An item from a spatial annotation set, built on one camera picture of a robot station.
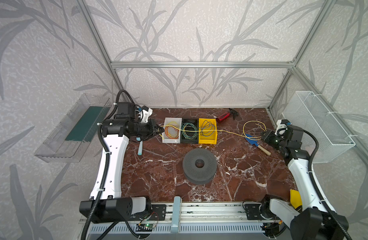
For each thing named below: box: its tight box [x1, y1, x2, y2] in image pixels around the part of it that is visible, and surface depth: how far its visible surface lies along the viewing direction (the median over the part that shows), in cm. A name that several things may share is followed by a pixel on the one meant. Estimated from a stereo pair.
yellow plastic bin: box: [198, 118, 218, 145], surface depth 102 cm
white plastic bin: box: [162, 117, 182, 144], surface depth 104 cm
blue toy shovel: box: [245, 134, 271, 156], surface depth 95 cm
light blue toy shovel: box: [137, 140, 143, 156], surface depth 98 cm
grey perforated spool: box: [182, 148, 218, 185], surface depth 84 cm
